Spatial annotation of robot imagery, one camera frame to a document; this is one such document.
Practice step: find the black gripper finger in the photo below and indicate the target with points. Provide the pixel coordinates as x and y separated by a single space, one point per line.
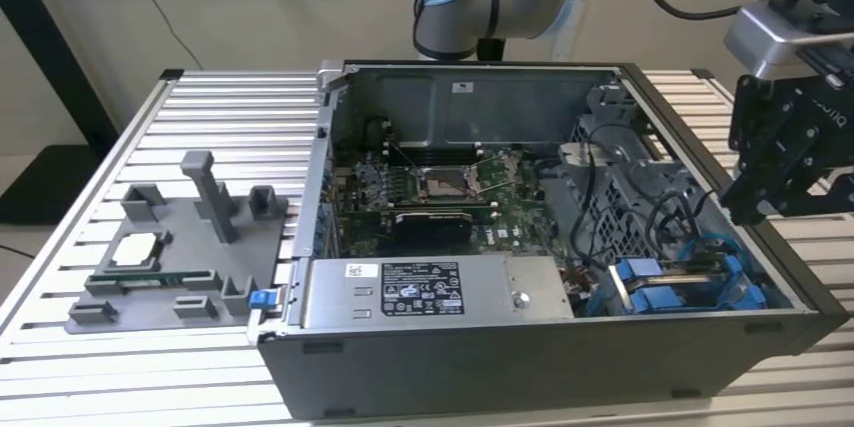
830 197
756 197

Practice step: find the hard disk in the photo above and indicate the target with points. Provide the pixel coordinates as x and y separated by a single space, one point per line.
653 301
636 268

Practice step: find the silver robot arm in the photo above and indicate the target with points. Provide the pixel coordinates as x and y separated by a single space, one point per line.
467 12

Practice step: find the black table corner cap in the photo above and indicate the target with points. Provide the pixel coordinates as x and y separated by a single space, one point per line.
701 74
170 74

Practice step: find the metal drive cage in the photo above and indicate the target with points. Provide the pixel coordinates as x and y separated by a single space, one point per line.
613 227

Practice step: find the green motherboard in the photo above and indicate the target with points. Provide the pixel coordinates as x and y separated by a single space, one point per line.
513 217

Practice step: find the silver power supply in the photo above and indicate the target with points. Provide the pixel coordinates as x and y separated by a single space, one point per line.
480 287

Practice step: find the CPU socket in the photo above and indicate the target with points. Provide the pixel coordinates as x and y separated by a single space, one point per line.
443 182

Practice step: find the black RAM slots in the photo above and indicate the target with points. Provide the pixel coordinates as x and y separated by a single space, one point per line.
433 152

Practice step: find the locking lever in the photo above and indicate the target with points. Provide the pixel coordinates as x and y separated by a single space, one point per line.
407 157

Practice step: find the black PC case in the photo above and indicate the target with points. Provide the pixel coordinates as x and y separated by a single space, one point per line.
467 372

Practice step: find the blue case latch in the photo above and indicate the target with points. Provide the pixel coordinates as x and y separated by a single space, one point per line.
261 299

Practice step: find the grey parts rack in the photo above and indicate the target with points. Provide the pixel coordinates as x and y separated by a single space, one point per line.
186 247

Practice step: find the green RAM stick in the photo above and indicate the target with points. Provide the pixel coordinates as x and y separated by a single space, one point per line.
166 277

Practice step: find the silver CPU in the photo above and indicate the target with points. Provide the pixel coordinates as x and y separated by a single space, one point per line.
136 249

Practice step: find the black box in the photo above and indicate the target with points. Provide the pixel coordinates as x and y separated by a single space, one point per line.
46 187

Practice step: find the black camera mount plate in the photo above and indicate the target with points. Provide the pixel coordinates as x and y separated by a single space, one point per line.
749 112

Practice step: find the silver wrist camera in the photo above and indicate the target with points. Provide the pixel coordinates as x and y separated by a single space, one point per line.
760 42

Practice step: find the black slanted post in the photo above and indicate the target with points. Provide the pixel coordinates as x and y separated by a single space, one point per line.
36 22

